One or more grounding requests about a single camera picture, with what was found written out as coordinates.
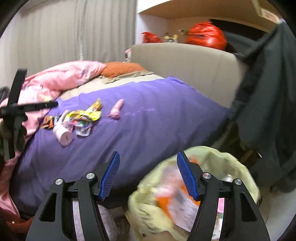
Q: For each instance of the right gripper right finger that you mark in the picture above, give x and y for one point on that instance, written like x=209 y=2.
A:
x=241 y=219

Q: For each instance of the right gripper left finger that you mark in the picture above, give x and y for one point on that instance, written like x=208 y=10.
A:
x=70 y=210

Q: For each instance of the orange snack bag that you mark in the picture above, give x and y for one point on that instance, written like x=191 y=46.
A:
x=180 y=208

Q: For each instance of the pink cartoon packet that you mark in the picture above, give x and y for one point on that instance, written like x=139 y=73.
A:
x=79 y=122

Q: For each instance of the yellow snack wrapper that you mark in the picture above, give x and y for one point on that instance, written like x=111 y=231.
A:
x=93 y=113

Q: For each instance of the clear pink plastic packaging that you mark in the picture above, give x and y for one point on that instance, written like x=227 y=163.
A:
x=170 y=181

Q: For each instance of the yellow-green trash bag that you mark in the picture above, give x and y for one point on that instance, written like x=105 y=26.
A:
x=142 y=204

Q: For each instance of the gloved left hand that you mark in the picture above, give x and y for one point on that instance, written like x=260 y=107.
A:
x=20 y=136

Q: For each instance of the small brown wrapper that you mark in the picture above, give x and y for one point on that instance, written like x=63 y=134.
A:
x=48 y=122

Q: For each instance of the pink patterned duvet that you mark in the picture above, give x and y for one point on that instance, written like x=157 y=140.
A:
x=46 y=85

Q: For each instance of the pink cylindrical cup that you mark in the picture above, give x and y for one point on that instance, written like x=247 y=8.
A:
x=63 y=135

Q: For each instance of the beige cloth under pillow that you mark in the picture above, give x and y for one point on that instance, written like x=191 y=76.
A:
x=107 y=80

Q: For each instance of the pink caterpillar toy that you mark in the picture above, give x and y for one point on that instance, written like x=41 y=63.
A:
x=115 y=111

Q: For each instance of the orange pillow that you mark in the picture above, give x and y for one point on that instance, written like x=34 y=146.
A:
x=114 y=69

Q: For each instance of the dark jacket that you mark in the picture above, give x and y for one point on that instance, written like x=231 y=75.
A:
x=264 y=107

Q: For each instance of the purple bed sheet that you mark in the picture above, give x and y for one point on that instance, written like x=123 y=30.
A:
x=158 y=119

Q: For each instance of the pink plush toy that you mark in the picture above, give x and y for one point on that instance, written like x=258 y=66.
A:
x=128 y=54

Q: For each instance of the small red plastic bag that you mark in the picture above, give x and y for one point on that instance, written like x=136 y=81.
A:
x=150 y=38

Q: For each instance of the beige bed headboard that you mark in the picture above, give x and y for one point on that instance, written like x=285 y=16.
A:
x=214 y=73

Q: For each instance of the yellow-eared figurine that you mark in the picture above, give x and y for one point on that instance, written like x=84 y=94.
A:
x=170 y=39

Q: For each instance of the large red plastic bag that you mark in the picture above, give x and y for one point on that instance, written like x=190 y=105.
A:
x=206 y=34

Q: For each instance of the framed picture on shelf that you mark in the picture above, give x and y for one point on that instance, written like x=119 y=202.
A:
x=264 y=13

